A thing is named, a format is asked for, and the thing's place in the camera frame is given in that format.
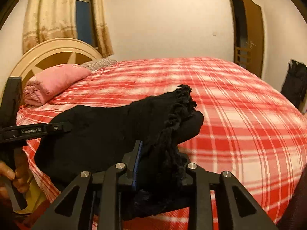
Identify black pants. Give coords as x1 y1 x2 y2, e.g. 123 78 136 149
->
34 84 204 220

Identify person left hand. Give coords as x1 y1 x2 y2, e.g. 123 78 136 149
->
1 149 30 194

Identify pink folded blanket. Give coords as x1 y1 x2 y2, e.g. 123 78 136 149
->
23 64 91 106

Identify red plaid bed sheet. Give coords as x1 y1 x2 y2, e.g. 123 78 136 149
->
17 57 306 222

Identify cream wooden headboard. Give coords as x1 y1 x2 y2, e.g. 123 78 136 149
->
9 38 102 86

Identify dark red dotted sleeve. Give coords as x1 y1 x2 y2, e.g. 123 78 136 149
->
276 167 307 230

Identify striped grey pillow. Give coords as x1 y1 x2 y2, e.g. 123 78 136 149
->
81 58 117 72

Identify beige patterned curtain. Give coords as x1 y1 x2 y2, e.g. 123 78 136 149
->
22 0 114 57

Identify black hanging bag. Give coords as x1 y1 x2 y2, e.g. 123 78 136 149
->
281 59 306 108

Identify dark window pane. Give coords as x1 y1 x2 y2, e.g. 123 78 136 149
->
75 0 95 47

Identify brown wooden door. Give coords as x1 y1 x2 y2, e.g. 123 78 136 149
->
230 0 264 78

